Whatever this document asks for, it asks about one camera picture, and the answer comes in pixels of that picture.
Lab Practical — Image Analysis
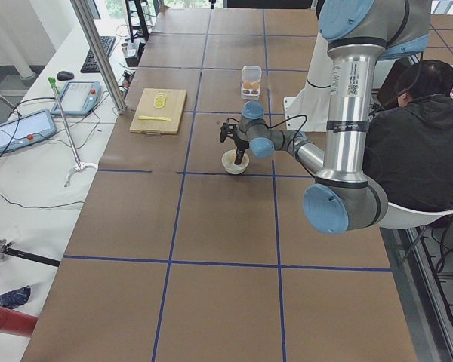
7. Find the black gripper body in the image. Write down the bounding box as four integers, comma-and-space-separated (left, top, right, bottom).
233, 133, 249, 152

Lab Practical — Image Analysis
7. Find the clear plastic egg box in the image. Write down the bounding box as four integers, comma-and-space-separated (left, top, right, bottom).
241, 65, 262, 100

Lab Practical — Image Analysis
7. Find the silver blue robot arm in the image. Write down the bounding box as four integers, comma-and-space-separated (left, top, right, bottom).
220, 1, 431, 234

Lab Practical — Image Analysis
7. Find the white bowl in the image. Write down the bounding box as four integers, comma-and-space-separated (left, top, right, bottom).
221, 149, 249, 175

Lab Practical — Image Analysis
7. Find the wooden cutting board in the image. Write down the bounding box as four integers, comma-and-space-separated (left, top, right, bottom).
129, 88, 186, 134

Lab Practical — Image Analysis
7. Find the yellow plastic knife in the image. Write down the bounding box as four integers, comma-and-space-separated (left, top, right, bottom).
137, 115, 172, 121

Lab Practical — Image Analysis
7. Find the long reacher grabber tool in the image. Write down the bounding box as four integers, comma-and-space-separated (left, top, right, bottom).
48, 77, 98, 187

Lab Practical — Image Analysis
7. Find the far teach pendant tablet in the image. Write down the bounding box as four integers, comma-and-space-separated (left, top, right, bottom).
60, 81, 101, 118

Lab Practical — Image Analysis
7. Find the teach pendant tablet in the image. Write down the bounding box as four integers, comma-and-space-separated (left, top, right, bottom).
0, 109, 57, 153
60, 81, 101, 118

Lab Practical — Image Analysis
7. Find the white chair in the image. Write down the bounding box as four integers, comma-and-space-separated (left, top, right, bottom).
378, 202, 453, 229

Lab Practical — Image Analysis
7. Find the black keyboard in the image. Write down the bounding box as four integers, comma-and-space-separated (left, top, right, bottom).
79, 35, 116, 74

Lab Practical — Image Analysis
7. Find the seated person dark jacket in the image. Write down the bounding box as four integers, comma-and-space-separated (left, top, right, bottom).
362, 60, 453, 212

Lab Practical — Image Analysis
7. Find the black computer mouse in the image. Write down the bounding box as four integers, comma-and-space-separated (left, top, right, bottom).
57, 71, 75, 81

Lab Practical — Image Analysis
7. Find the near teach pendant tablet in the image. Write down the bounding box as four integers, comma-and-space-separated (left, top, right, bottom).
0, 109, 57, 153

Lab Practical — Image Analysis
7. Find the black tripod rod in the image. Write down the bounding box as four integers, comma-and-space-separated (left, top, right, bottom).
0, 239, 60, 267

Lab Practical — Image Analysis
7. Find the red cylinder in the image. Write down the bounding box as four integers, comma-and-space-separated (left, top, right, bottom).
0, 306, 38, 338

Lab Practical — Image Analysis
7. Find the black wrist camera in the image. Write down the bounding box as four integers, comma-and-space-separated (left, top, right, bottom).
219, 122, 237, 143

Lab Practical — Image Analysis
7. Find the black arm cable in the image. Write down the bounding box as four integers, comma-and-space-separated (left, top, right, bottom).
222, 114, 314, 178

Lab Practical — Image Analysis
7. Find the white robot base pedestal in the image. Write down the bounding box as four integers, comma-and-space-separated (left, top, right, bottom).
282, 0, 366, 133

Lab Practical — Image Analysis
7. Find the aluminium frame post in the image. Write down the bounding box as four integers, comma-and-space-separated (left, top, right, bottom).
70, 0, 127, 115

